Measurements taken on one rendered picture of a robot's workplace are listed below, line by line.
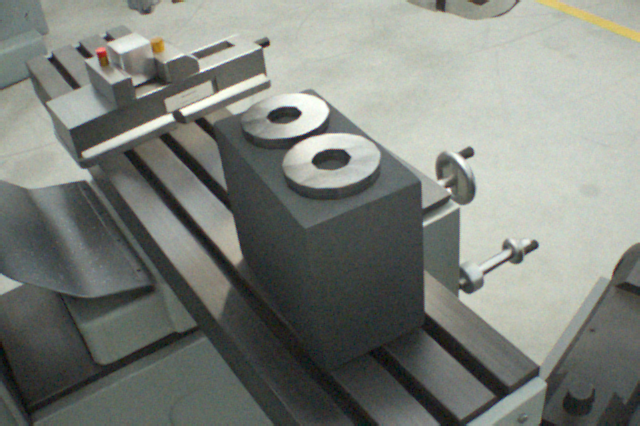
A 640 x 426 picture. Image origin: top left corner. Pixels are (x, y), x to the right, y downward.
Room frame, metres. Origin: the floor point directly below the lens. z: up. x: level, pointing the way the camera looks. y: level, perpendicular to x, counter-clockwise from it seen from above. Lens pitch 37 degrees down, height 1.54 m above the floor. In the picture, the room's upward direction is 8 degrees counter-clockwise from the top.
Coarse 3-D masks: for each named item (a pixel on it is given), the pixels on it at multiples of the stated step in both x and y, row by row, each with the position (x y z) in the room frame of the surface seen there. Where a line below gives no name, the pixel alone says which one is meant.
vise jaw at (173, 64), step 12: (156, 36) 1.15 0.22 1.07; (168, 48) 1.09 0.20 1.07; (180, 48) 1.11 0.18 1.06; (156, 60) 1.06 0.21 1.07; (168, 60) 1.04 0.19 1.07; (180, 60) 1.05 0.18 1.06; (192, 60) 1.06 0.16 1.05; (168, 72) 1.04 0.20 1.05; (180, 72) 1.05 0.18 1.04; (192, 72) 1.06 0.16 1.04
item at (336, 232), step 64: (256, 128) 0.65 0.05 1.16; (320, 128) 0.64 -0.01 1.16; (256, 192) 0.60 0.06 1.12; (320, 192) 0.53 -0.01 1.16; (384, 192) 0.53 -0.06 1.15; (256, 256) 0.64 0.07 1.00; (320, 256) 0.50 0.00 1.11; (384, 256) 0.52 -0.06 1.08; (320, 320) 0.50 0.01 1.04; (384, 320) 0.52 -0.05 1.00
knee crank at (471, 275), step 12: (504, 240) 1.11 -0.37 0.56; (516, 240) 1.09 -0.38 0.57; (528, 240) 1.11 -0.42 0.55; (504, 252) 1.08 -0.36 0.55; (516, 252) 1.07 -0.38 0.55; (528, 252) 1.10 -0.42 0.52; (468, 264) 1.04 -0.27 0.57; (480, 264) 1.06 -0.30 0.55; (492, 264) 1.06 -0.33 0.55; (516, 264) 1.08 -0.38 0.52; (468, 276) 1.02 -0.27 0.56; (480, 276) 1.02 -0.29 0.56; (468, 288) 1.02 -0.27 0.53
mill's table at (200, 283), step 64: (64, 64) 1.35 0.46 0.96; (192, 128) 1.02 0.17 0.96; (128, 192) 0.86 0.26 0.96; (192, 192) 0.84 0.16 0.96; (192, 256) 0.71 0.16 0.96; (256, 320) 0.58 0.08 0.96; (448, 320) 0.54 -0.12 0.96; (256, 384) 0.52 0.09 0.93; (320, 384) 0.50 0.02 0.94; (384, 384) 0.47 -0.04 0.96; (448, 384) 0.46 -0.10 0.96; (512, 384) 0.44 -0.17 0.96
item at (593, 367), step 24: (624, 264) 0.96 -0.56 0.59; (624, 288) 0.89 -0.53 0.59; (600, 312) 0.85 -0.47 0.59; (624, 312) 0.84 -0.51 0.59; (576, 336) 0.81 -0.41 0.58; (600, 336) 0.79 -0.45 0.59; (624, 336) 0.78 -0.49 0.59; (576, 360) 0.75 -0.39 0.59; (600, 360) 0.74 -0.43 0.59; (624, 360) 0.73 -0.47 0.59; (552, 384) 0.71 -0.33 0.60; (576, 384) 0.66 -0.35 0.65; (600, 384) 0.68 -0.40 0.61; (624, 384) 0.69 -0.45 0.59; (552, 408) 0.65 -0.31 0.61; (576, 408) 0.63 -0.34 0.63; (600, 408) 0.64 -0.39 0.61; (624, 408) 0.64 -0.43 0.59
